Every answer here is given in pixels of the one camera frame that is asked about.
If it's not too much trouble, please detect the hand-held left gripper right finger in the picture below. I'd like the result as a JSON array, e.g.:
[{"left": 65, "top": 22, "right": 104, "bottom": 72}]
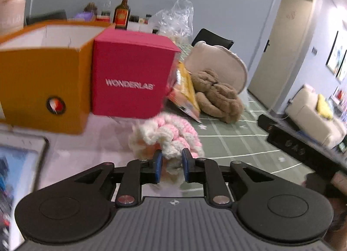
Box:
[{"left": 182, "top": 148, "right": 274, "bottom": 205}]

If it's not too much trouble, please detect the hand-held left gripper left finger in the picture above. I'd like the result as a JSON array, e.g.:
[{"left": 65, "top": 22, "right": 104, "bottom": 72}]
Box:
[{"left": 74, "top": 150, "right": 163, "bottom": 208}]

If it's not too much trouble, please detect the cream sofa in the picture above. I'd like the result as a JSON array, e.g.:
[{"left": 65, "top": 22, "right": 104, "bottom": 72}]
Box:
[{"left": 285, "top": 84, "right": 347, "bottom": 149}]

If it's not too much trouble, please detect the white table runner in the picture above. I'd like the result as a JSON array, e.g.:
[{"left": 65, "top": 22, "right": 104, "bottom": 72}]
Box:
[{"left": 35, "top": 114, "right": 163, "bottom": 194}]

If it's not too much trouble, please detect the brown teddy bear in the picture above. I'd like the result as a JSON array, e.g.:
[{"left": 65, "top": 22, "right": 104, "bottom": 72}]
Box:
[{"left": 191, "top": 69, "right": 244, "bottom": 124}]

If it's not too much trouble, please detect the yellow pillow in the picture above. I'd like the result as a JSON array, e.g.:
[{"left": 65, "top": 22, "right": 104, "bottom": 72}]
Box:
[{"left": 316, "top": 94, "right": 334, "bottom": 119}]

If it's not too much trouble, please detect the yellow snack packet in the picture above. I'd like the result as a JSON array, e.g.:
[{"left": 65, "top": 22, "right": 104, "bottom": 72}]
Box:
[{"left": 165, "top": 62, "right": 201, "bottom": 121}]

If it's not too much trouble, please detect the brown glass bottle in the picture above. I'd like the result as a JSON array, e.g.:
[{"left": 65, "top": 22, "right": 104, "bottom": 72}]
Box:
[{"left": 113, "top": 0, "right": 131, "bottom": 30}]

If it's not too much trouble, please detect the red cube box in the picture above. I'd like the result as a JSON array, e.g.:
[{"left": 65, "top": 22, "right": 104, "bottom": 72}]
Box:
[{"left": 92, "top": 28, "right": 182, "bottom": 119}]

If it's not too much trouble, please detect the orange cardboard box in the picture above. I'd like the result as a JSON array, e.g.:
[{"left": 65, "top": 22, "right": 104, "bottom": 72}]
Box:
[{"left": 0, "top": 21, "right": 116, "bottom": 135}]

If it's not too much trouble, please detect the pink water bottle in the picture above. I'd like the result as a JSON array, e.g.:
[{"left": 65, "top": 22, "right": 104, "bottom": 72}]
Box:
[{"left": 0, "top": 0, "right": 26, "bottom": 33}]

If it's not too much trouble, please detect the purple pouch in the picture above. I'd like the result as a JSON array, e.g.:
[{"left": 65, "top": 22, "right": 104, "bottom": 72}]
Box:
[{"left": 68, "top": 11, "right": 97, "bottom": 22}]

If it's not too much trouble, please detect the black chair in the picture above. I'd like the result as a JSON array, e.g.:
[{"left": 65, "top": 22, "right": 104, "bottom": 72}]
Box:
[
  {"left": 26, "top": 10, "right": 67, "bottom": 26},
  {"left": 191, "top": 28, "right": 235, "bottom": 50}
]

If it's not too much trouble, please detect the beige plush slipper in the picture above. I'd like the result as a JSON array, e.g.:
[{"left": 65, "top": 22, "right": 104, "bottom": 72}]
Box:
[{"left": 187, "top": 40, "right": 248, "bottom": 94}]

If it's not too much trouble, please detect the clear plastic bottle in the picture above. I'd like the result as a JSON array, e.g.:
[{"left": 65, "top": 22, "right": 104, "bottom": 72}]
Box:
[{"left": 101, "top": 0, "right": 113, "bottom": 23}]

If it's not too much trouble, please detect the pink white knitted item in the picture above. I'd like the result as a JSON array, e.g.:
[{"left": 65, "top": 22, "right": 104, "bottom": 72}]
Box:
[{"left": 129, "top": 113, "right": 205, "bottom": 186}]

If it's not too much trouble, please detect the clear plastic bag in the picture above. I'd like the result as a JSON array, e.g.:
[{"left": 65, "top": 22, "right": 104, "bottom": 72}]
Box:
[{"left": 152, "top": 0, "right": 194, "bottom": 46}]

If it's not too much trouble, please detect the framed wall picture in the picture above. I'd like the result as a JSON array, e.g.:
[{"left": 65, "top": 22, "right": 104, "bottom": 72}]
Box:
[
  {"left": 336, "top": 51, "right": 347, "bottom": 84},
  {"left": 326, "top": 31, "right": 347, "bottom": 74}
]

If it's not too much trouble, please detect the green checked tablecloth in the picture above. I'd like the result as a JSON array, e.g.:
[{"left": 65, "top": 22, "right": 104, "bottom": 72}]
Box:
[{"left": 163, "top": 45, "right": 315, "bottom": 203}]

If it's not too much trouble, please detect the beige door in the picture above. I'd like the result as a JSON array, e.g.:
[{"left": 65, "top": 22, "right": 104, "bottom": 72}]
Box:
[{"left": 248, "top": 0, "right": 318, "bottom": 111}]

